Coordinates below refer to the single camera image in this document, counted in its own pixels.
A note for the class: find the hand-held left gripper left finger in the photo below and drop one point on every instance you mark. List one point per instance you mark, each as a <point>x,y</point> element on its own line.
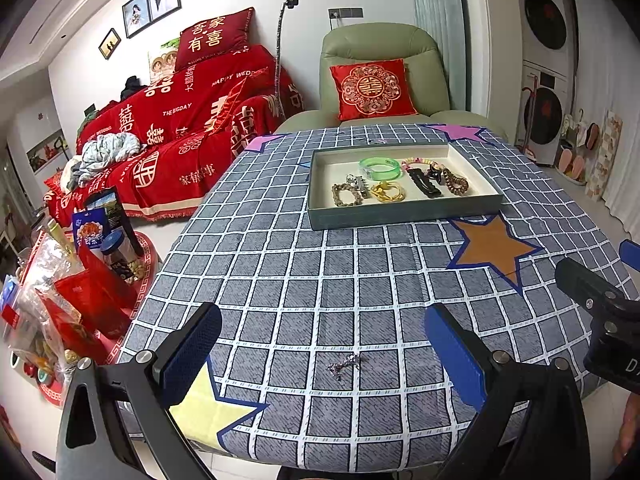
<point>192,345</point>

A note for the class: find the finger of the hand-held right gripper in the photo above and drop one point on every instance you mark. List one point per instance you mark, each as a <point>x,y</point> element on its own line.
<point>631,251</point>
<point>585,285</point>

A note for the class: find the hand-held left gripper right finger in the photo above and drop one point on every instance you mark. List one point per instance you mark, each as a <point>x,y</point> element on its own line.
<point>455,355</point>

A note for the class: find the grey-green shallow tray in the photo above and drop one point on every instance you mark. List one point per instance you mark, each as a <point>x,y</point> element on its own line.
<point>400,215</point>

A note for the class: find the black rectangular hair clip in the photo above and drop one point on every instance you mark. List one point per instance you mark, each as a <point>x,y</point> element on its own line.
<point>422,184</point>

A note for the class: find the person's right hand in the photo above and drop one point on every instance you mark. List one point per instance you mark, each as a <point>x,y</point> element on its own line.
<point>627,430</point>

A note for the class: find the red gift bag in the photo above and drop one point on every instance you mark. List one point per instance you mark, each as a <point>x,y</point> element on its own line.
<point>100,300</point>

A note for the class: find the slipper rack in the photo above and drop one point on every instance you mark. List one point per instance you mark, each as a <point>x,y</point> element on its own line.
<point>585,150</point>

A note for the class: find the blue lid nut jar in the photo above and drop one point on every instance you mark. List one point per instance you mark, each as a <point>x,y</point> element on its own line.
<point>120,255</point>

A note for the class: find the grey checked tablecloth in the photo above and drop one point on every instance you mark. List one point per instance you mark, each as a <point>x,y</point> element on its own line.
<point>300,285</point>

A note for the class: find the blue snack bag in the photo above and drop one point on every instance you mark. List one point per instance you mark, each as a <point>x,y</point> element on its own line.
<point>90,230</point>

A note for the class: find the white washing machine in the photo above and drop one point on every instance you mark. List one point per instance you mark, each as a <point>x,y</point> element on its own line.
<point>547,115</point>

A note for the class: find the red broom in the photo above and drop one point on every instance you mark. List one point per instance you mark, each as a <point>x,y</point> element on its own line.
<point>529,120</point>

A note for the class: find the black claw hair clip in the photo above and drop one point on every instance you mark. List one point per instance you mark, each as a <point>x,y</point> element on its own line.
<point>436,174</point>

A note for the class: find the green translucent bangle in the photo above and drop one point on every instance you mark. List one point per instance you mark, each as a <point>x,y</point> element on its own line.
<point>380,174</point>

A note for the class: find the silver metal hair clip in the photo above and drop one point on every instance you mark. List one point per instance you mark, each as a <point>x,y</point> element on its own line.
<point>357,185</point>

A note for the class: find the grey crumpled clothes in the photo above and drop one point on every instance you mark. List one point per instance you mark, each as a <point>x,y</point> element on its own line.
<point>105,152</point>

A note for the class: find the sofa with red cover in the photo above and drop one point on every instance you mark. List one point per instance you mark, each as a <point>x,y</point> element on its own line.
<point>200,125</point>

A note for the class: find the white tumble dryer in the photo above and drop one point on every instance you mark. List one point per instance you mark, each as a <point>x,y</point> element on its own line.
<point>545,20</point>

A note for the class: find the black cloth bundle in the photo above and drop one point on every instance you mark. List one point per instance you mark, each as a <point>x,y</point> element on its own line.
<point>132,87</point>

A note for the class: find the red embroidered cushion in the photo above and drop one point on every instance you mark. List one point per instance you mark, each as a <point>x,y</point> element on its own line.
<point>372,87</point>

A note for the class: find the cartoon couple photo cushion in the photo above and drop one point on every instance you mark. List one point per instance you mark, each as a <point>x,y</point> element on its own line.
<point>162,62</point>

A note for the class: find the pale green curtain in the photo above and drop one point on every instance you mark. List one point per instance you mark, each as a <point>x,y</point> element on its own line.
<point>440,20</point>

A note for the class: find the red lettered pillow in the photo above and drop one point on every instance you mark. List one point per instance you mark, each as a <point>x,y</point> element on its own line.
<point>215,37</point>

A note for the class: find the green leather armchair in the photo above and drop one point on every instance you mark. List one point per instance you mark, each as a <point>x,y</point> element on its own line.
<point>370,42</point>

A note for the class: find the camera stand pole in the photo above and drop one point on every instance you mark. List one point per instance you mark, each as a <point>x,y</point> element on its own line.
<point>278,50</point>

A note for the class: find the small black photo frame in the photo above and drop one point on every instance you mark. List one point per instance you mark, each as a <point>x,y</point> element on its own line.
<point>110,43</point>

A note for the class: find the double black photo frame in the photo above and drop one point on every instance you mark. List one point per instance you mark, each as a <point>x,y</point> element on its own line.
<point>150,5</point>

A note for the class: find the grey wall switch panel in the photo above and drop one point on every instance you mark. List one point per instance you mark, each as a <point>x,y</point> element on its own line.
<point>345,12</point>

